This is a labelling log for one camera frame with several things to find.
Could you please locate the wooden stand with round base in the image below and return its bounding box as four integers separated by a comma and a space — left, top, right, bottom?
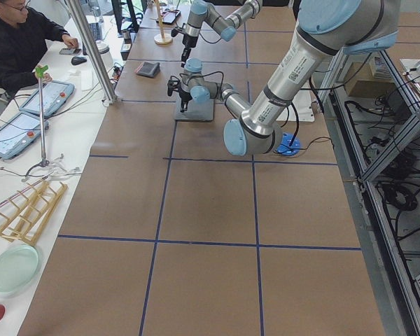
153, 0, 172, 46

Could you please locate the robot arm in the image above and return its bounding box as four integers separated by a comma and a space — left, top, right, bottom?
177, 0, 263, 67
171, 1, 400, 156

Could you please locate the teach pendant tablet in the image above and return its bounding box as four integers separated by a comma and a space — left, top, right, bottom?
0, 112, 41, 160
19, 80, 75, 118

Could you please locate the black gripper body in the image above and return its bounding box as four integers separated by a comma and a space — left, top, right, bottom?
177, 83, 193, 105
182, 34, 196, 49

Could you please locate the grey metal camera post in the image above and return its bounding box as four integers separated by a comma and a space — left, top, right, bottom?
66, 0, 118, 107

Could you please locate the smartphone on desk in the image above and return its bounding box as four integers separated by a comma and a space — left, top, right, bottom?
59, 48, 81, 56

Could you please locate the grey laptop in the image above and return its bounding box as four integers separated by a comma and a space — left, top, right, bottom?
174, 98, 214, 123

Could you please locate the black frame at table edge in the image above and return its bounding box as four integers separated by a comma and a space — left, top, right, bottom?
161, 10, 181, 25

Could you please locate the seated person in black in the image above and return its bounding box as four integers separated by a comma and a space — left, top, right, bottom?
0, 1, 78, 94

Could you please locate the blue desk lamp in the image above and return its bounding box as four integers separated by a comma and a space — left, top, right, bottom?
275, 133, 302, 157

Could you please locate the wooden rack at table edge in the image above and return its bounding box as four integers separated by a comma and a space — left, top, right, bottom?
0, 180, 68, 246

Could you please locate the far teach pendant tablet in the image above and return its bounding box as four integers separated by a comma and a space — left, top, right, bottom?
19, 80, 75, 118

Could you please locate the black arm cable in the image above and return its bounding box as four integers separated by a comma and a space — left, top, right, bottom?
187, 71, 227, 92

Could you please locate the cardboard box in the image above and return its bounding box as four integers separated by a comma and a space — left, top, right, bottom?
344, 62, 396, 98

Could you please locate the metal stand with green clip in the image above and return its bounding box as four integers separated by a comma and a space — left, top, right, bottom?
20, 64, 83, 183

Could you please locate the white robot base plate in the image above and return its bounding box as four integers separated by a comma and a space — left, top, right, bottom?
279, 90, 315, 123

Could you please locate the folded grey cloth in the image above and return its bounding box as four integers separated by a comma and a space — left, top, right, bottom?
135, 62, 160, 78

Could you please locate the near teach pendant tablet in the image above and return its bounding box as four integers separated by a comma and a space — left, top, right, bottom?
0, 112, 41, 160

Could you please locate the green tape roll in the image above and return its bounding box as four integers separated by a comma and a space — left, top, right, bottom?
0, 244, 40, 298

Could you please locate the aluminium frame rack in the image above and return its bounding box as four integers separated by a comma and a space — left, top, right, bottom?
316, 42, 420, 335

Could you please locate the black computer mouse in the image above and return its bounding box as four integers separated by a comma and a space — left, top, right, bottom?
71, 56, 87, 66

